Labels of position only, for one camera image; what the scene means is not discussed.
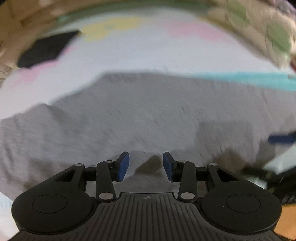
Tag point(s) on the black folded garment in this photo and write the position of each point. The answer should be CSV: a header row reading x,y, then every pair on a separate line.
x,y
46,49

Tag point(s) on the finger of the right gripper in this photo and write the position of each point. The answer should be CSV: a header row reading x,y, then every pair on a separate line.
x,y
288,138
280,185

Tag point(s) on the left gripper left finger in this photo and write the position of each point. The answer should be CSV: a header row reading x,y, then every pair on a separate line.
x,y
68,199

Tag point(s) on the wooden headboard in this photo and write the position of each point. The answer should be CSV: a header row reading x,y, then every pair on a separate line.
x,y
23,21

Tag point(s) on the floral bed sheet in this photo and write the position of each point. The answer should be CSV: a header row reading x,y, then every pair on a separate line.
x,y
163,40

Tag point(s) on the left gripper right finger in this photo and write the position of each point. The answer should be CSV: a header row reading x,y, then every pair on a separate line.
x,y
226,200

